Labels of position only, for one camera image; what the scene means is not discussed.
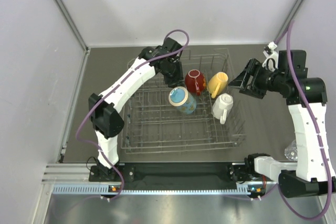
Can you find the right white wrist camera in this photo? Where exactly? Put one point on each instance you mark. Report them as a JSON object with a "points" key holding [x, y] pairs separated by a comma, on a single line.
{"points": [[271, 61]]}

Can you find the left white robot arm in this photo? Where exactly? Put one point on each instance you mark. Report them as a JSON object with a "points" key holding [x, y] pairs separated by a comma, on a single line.
{"points": [[106, 119]]}

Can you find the yellow mug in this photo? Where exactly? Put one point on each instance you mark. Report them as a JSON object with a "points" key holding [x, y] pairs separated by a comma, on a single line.
{"points": [[217, 84]]}

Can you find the red mug white inside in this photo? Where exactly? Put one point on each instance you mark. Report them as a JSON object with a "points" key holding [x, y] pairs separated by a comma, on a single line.
{"points": [[195, 82]]}

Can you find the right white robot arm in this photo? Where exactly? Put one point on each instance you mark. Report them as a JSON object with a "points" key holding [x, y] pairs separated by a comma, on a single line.
{"points": [[306, 99]]}

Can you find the blue patterned mug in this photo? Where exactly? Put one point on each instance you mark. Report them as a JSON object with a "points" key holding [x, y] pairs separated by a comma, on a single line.
{"points": [[182, 100]]}

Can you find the grey wire dish rack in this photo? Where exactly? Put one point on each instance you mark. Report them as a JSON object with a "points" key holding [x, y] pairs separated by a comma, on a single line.
{"points": [[159, 119]]}

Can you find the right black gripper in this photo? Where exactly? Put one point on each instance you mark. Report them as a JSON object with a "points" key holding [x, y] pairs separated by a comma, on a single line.
{"points": [[254, 67]]}

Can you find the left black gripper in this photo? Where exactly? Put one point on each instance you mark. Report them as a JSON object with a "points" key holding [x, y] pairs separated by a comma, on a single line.
{"points": [[177, 81]]}

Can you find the clear glass cup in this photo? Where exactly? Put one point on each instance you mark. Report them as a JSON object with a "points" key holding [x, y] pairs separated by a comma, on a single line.
{"points": [[291, 151]]}

